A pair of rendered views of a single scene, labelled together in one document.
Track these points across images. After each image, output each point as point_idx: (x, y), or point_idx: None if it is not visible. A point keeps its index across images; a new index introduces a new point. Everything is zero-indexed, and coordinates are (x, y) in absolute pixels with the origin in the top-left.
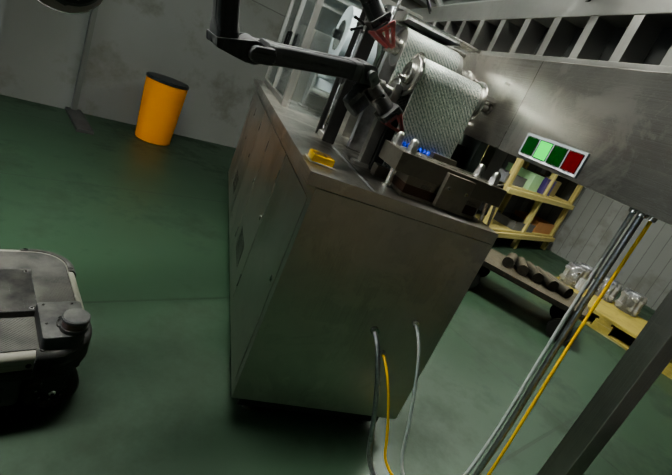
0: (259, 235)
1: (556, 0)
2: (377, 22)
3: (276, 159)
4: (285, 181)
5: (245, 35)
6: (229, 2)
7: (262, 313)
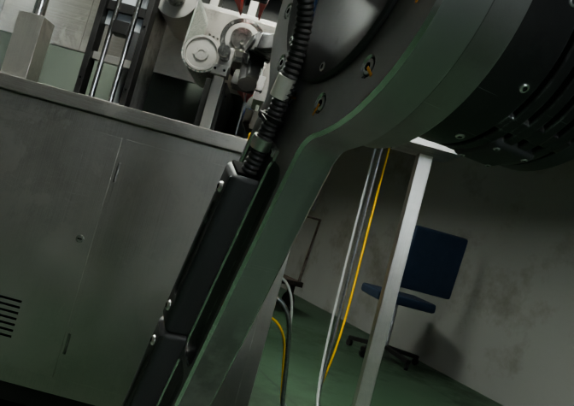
0: (114, 260)
1: None
2: None
3: (67, 147)
4: (173, 175)
5: None
6: None
7: (259, 326)
